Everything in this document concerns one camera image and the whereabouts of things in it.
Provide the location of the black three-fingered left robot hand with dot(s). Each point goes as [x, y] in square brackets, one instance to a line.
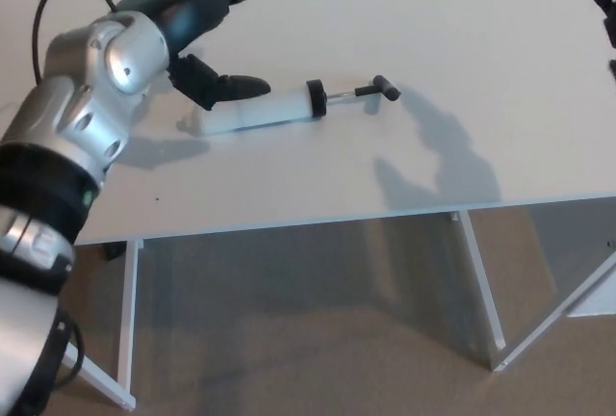
[192, 7]

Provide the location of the white side panel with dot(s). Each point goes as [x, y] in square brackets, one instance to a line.
[577, 242]

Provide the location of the white desk trestle leg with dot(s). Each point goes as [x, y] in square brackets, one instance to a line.
[480, 291]
[130, 329]

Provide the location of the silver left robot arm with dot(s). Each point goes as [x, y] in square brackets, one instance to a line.
[86, 98]

